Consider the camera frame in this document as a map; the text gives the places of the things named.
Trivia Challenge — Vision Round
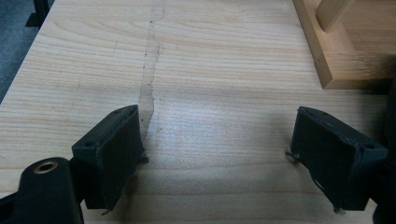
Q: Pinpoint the wooden three-tier shoe rack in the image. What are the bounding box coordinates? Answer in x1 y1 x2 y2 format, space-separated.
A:
292 0 396 91

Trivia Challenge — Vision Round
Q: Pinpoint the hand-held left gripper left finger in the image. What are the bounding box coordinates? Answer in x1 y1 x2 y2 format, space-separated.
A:
71 105 149 216

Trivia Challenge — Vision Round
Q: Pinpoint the black metal stand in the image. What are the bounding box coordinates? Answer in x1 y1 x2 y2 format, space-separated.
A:
25 0 51 28

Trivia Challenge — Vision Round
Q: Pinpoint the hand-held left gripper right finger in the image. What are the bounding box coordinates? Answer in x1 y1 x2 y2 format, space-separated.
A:
286 105 389 216

